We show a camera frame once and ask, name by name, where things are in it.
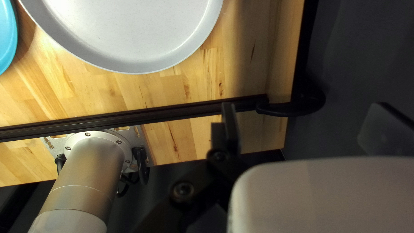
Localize teal round plate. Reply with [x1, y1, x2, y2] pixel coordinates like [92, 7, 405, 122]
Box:
[0, 0, 19, 76]

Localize black frame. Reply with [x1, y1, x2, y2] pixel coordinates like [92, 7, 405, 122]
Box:
[0, 0, 327, 143]

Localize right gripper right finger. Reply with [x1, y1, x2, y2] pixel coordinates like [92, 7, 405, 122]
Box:
[357, 102, 414, 158]

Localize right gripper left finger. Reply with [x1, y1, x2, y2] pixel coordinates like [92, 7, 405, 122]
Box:
[129, 102, 251, 233]

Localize grey round plate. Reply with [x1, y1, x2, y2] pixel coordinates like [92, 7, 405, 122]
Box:
[18, 0, 224, 75]

